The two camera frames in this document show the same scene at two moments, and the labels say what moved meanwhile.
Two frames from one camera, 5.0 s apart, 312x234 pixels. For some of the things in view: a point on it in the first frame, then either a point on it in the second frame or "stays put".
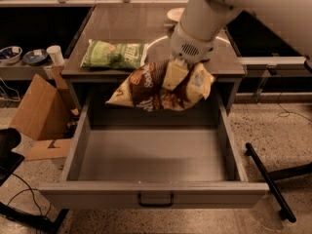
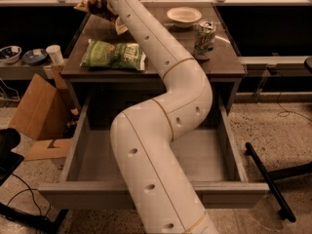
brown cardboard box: [43, 114] stays put
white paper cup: [57, 54] stays put
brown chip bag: [142, 89] → [97, 3]
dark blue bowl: [35, 57] stays put
